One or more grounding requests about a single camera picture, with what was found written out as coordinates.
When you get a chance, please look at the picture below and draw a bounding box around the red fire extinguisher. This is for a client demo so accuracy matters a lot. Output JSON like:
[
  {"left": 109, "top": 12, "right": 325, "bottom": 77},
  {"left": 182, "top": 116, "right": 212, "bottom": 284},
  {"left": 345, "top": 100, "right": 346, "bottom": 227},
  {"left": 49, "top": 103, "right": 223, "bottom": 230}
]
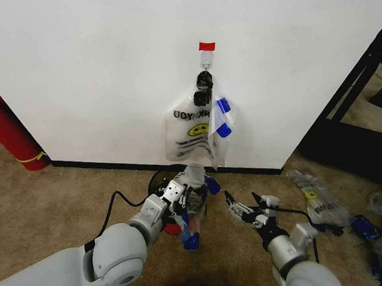
[{"left": 0, "top": 80, "right": 55, "bottom": 173}]

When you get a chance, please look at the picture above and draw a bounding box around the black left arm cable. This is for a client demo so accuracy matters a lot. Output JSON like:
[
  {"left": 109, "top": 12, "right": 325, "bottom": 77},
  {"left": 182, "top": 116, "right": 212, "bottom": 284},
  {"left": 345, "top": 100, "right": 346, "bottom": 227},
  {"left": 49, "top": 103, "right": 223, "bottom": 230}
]
[{"left": 82, "top": 189, "right": 150, "bottom": 258}]

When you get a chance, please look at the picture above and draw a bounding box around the crumpled clear smiley bag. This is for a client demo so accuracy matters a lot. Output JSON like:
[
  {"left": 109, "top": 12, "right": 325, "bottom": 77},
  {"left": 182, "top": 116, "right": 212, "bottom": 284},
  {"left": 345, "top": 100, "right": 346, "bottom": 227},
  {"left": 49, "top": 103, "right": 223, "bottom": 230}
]
[{"left": 284, "top": 169, "right": 359, "bottom": 237}]

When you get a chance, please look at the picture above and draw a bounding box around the clear bag with blue patches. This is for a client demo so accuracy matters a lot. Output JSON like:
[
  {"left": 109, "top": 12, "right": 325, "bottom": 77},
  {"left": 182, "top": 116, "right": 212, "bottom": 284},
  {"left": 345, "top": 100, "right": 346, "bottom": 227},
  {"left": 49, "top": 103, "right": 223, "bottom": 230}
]
[
  {"left": 190, "top": 69, "right": 241, "bottom": 172},
  {"left": 163, "top": 162, "right": 225, "bottom": 255}
]

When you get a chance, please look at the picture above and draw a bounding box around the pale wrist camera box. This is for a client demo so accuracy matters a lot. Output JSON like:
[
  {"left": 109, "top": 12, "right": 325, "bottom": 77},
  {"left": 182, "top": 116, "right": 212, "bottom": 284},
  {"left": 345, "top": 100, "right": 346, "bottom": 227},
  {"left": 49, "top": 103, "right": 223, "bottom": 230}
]
[
  {"left": 161, "top": 178, "right": 186, "bottom": 204},
  {"left": 258, "top": 195, "right": 280, "bottom": 217}
]

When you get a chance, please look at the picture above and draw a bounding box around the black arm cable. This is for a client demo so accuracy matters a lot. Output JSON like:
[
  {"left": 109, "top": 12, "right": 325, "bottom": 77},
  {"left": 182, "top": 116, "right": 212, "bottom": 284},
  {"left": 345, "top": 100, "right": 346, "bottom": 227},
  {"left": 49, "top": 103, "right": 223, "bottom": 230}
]
[
  {"left": 264, "top": 205, "right": 324, "bottom": 265},
  {"left": 82, "top": 189, "right": 150, "bottom": 258}
]

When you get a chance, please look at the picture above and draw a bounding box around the black round trash bin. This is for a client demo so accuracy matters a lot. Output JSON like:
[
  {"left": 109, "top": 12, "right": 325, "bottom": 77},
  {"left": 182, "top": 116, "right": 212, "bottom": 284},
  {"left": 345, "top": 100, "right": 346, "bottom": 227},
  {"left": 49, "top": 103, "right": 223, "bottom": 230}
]
[{"left": 146, "top": 170, "right": 210, "bottom": 217}]

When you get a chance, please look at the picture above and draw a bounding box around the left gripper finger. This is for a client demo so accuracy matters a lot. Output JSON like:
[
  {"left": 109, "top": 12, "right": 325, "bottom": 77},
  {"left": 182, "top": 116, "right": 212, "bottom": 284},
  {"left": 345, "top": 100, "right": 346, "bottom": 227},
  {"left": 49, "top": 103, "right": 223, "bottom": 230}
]
[
  {"left": 175, "top": 193, "right": 190, "bottom": 219},
  {"left": 183, "top": 182, "right": 209, "bottom": 201}
]

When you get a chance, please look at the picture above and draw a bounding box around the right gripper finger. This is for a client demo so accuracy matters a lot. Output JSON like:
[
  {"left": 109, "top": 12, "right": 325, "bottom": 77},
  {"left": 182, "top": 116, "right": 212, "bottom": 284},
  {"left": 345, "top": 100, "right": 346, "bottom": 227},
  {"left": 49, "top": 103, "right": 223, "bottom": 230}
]
[
  {"left": 222, "top": 190, "right": 259, "bottom": 224},
  {"left": 249, "top": 191, "right": 269, "bottom": 214}
]

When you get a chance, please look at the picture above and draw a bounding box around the clear smiley garbage bag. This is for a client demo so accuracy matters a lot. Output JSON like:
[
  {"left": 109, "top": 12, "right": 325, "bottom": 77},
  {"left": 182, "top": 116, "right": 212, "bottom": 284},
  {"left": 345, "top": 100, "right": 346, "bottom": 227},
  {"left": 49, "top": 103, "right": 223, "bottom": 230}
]
[{"left": 159, "top": 85, "right": 221, "bottom": 165}]

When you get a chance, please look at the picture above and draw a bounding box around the crumpled bag with blue patches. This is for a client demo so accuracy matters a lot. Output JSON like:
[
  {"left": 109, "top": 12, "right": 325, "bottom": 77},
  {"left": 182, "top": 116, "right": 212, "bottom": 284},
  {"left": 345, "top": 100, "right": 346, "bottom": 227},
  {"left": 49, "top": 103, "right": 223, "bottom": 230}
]
[{"left": 347, "top": 213, "right": 382, "bottom": 280}]

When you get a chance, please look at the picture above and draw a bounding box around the black metal frame shelf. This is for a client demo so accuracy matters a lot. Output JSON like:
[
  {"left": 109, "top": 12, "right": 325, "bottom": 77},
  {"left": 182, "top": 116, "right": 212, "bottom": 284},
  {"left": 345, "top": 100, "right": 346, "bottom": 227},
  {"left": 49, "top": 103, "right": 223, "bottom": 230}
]
[{"left": 296, "top": 0, "right": 382, "bottom": 187}]

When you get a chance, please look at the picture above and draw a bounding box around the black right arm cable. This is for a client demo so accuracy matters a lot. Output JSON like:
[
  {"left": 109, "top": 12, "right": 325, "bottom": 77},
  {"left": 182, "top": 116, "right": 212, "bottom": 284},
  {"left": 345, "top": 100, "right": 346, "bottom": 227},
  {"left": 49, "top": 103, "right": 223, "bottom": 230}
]
[{"left": 264, "top": 205, "right": 324, "bottom": 265}]

